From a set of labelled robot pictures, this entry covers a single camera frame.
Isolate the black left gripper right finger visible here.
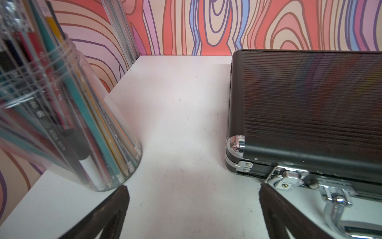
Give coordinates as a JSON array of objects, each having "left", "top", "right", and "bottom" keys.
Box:
[{"left": 259, "top": 183, "right": 332, "bottom": 239}]

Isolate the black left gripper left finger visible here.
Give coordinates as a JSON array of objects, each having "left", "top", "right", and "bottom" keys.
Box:
[{"left": 60, "top": 185, "right": 130, "bottom": 239}]

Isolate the black poker set case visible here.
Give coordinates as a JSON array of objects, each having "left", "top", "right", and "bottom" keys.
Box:
[{"left": 225, "top": 49, "right": 382, "bottom": 239}]

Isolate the clear plastic pencil jar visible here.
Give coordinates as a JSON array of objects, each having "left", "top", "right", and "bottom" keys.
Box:
[{"left": 1, "top": 1, "right": 143, "bottom": 192}]

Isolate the aluminium frame post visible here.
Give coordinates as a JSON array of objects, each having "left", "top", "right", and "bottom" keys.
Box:
[{"left": 101, "top": 0, "right": 140, "bottom": 68}]

